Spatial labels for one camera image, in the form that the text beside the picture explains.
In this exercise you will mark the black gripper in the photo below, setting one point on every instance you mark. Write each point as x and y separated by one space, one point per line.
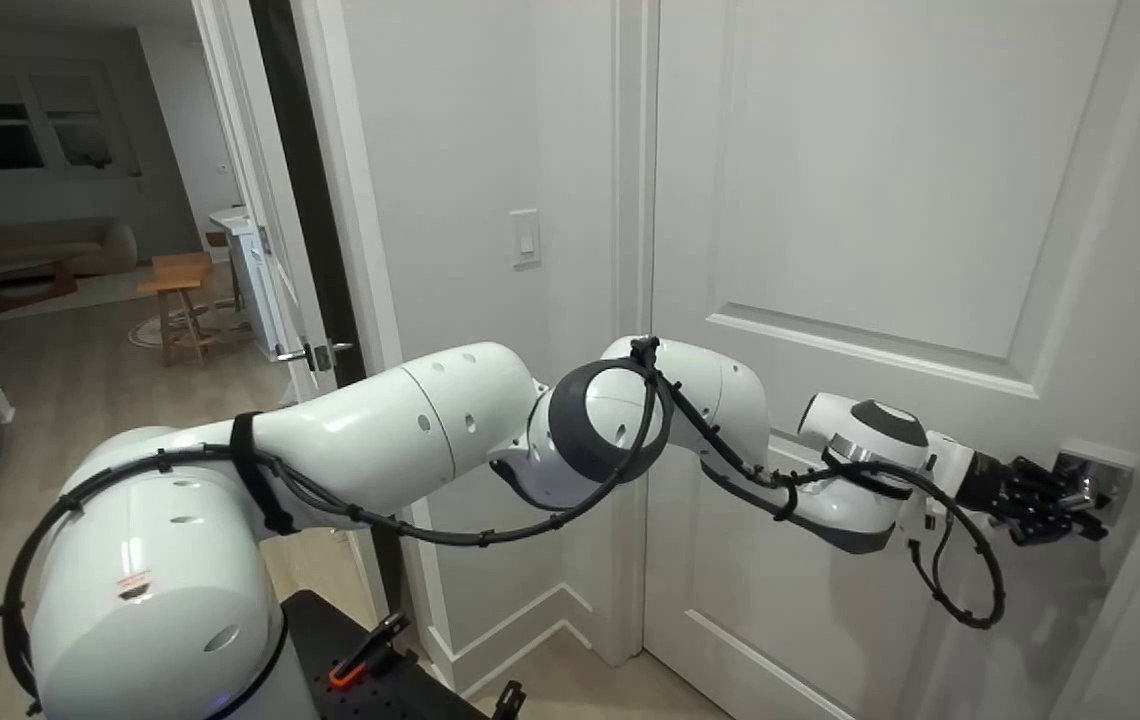
1030 496

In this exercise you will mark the chrome lever door handle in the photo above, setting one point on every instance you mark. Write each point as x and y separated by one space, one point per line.
1095 484

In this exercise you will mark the white panel door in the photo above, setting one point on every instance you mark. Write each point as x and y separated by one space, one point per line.
922 203

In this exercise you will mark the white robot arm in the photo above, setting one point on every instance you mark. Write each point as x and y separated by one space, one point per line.
141 590

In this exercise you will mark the black orange clamp far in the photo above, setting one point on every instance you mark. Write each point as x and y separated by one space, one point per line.
511 700

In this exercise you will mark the black orange clamp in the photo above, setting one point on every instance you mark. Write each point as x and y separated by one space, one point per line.
353 668
511 700

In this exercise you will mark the black orange clamp near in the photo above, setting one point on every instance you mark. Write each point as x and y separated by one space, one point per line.
353 668

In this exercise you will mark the black base platform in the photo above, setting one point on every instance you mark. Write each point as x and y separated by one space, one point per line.
395 684

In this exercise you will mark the wooden stool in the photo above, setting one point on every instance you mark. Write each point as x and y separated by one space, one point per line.
174 283

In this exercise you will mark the window in far room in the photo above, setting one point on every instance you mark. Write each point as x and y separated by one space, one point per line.
59 138

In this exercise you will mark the white wall light switch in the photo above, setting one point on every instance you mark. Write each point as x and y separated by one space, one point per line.
525 237

